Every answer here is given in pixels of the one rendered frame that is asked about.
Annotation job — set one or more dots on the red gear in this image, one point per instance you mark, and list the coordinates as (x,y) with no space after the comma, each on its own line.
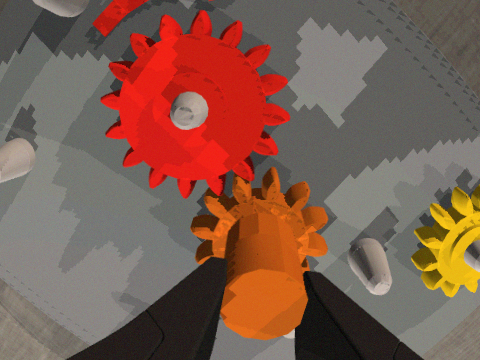
(219,72)

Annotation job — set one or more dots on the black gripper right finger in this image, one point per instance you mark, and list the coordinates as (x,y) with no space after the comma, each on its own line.
(334,327)

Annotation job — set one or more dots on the yellow gear with black stripe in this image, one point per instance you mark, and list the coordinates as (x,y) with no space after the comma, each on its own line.
(442,261)

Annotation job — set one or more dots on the red curved arrow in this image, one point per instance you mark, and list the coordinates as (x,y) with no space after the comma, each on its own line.
(115,12)

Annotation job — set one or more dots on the orange gear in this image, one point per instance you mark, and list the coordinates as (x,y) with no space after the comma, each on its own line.
(266,239)

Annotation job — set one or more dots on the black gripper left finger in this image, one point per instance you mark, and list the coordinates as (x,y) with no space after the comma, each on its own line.
(181,325)

